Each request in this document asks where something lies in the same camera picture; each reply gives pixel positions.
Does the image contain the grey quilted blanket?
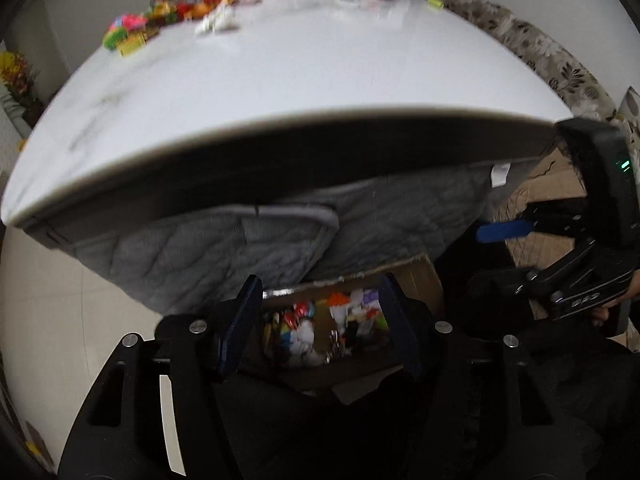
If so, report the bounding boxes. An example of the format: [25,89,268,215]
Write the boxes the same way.
[25,162,512,317]

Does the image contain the person's dark trousers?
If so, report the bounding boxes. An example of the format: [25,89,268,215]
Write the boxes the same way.
[212,220,640,480]

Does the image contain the heap of mixed small toys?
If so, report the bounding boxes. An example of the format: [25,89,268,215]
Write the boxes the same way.
[264,287,392,372]

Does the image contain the yellow flower plant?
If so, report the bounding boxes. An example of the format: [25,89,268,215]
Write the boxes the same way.
[0,51,42,113]

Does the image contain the floral patterned sofa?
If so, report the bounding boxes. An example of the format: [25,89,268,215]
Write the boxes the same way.
[439,0,640,133]

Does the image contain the person's right hand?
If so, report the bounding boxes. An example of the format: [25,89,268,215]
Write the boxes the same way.
[591,267,640,329]

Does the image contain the cardboard box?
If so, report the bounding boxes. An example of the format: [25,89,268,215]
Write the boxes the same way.
[239,254,447,407]

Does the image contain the colourful toy blocks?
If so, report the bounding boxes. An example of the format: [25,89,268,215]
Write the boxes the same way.
[102,13,162,57]

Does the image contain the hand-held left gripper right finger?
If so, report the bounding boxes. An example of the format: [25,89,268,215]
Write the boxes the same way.
[379,273,554,427]

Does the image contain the crumpled white tissue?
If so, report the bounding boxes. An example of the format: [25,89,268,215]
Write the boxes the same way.
[194,4,239,37]

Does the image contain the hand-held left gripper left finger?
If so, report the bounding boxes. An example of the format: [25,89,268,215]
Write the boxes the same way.
[90,275,264,427]

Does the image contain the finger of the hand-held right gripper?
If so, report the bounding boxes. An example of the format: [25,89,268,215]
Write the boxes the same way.
[466,239,627,322]
[476,200,594,245]

